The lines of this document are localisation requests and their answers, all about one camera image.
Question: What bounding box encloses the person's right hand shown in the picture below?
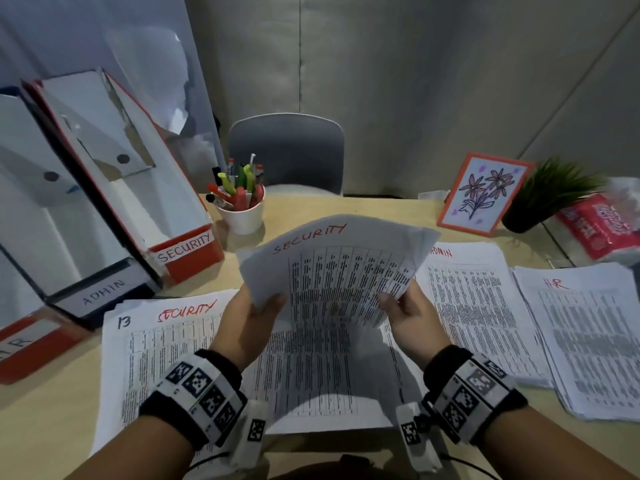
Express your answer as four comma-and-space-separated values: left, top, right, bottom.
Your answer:
377, 279, 453, 371

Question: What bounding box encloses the person's left hand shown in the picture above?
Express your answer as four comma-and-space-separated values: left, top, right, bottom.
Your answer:
209, 284, 289, 373

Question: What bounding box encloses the admin paper pile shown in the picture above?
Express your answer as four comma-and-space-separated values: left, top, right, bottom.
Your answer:
415, 241, 553, 391

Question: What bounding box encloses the unsorted paper pile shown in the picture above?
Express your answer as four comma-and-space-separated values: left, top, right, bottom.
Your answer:
247, 289, 431, 437

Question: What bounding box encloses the security paper pile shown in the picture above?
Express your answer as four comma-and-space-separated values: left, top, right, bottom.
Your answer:
89, 288, 251, 461

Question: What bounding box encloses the HR paper pile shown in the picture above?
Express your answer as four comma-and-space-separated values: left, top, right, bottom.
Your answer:
512, 262, 640, 423

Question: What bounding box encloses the black admin file box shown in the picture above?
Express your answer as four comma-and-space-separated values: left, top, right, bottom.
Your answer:
0, 86, 161, 331

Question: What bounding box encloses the person's right forearm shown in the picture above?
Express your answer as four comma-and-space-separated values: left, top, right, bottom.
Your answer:
482, 407, 640, 480

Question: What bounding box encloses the person's dark shirt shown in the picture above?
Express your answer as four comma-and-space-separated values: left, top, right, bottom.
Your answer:
269, 454, 401, 480

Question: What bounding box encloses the black left wristband with markers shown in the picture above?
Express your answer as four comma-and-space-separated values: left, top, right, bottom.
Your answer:
139, 348, 249, 451

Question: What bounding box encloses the black wristband with markers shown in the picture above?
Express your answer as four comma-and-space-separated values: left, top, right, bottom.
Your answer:
139, 348, 249, 451
422, 344, 529, 448

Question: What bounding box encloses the black right wristband with markers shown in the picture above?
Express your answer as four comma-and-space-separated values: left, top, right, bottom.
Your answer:
422, 344, 529, 448

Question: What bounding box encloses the white pen cup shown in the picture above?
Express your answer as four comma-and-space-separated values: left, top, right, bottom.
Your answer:
215, 187, 266, 237

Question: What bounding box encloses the bunch of coloured markers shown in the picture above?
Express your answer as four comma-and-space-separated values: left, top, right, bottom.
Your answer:
205, 153, 266, 211

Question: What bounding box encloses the green plant in black pot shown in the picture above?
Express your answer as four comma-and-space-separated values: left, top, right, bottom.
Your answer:
501, 157, 609, 235

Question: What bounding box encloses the orange framed flower drawing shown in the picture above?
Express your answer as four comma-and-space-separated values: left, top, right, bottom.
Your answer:
436, 152, 536, 238

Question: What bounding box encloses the grey chair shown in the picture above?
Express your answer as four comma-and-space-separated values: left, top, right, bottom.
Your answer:
227, 113, 346, 197

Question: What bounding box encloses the red white paper towel pack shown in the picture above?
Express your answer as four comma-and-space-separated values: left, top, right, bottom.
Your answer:
545, 192, 640, 265

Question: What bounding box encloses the clear plastic bag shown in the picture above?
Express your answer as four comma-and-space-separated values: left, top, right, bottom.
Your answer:
605, 175, 640, 201

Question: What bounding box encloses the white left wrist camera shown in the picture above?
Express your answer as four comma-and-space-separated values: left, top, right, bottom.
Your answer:
229, 399, 269, 471

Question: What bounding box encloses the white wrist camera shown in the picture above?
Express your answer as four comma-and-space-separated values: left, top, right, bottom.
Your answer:
229, 399, 269, 471
395, 402, 443, 475

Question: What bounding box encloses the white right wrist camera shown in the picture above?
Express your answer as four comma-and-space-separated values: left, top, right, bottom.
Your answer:
395, 402, 443, 475

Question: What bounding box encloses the black left camera cable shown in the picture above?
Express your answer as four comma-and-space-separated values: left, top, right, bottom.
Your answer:
187, 452, 231, 471

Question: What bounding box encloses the black camera cable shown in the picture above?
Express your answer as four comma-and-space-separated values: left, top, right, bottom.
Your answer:
187, 452, 231, 471
439, 454, 499, 480

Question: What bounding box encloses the black right camera cable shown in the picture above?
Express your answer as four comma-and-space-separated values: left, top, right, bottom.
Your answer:
439, 454, 499, 480

